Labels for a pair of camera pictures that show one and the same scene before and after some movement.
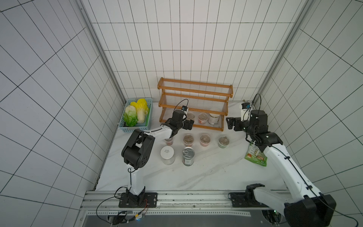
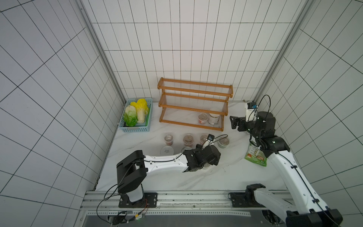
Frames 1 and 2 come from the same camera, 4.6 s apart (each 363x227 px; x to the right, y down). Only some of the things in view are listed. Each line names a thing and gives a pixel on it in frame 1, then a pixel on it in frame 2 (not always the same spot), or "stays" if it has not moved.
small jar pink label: x=203 y=117 stays
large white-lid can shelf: x=167 y=153 stays
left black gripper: x=186 y=122 -> x=215 y=161
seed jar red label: x=188 y=140 stays
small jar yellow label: x=190 y=115 -> x=207 y=164
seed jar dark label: x=169 y=141 stays
